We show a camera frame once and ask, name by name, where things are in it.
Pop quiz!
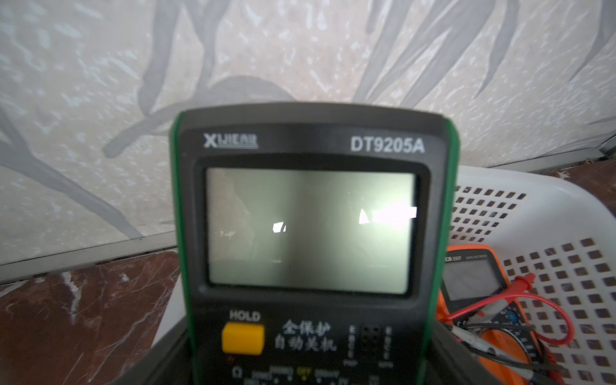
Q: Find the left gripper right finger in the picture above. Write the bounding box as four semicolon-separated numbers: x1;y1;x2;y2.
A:
425;320;501;385

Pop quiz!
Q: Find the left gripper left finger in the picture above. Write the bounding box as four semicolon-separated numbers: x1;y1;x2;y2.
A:
113;318;193;385

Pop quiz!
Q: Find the orange black multimeter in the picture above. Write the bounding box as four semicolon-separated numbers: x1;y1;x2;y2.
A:
436;245;575;384

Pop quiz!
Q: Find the green multimeter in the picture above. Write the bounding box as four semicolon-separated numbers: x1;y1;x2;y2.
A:
169;102;460;384

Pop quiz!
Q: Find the white plastic perforated basket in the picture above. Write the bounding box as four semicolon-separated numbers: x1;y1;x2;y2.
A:
151;164;616;385

